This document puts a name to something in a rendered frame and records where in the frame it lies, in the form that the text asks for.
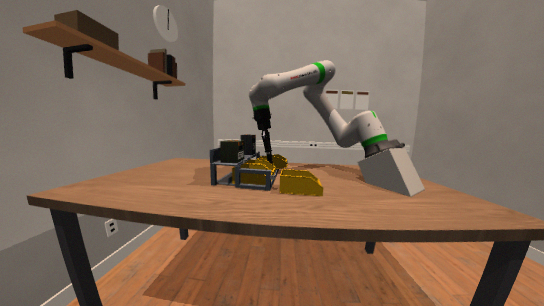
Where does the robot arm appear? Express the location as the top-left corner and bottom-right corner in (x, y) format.
(249, 60), (405, 158)

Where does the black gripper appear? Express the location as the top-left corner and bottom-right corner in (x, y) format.
(257, 119), (273, 163)

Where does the grey metal shelf rack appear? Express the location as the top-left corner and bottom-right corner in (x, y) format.
(210, 148), (279, 191)

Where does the yellow bin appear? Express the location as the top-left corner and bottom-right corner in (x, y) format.
(245, 159), (275, 176)
(257, 154), (288, 169)
(232, 163), (269, 185)
(279, 169), (323, 196)

